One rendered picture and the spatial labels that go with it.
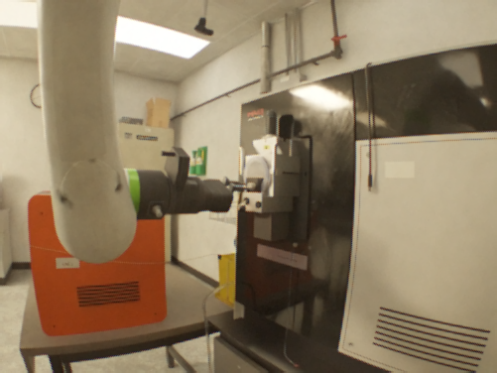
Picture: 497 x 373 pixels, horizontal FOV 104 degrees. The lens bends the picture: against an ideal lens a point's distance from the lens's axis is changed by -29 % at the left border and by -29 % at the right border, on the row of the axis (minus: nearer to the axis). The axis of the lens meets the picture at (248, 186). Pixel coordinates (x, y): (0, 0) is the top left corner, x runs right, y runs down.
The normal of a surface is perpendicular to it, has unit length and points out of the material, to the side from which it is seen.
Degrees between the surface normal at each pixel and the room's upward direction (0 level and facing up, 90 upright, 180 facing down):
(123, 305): 90
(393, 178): 90
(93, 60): 100
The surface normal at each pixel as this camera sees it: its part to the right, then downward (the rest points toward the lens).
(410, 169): -0.77, -0.03
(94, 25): 0.82, 0.24
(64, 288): 0.63, 0.02
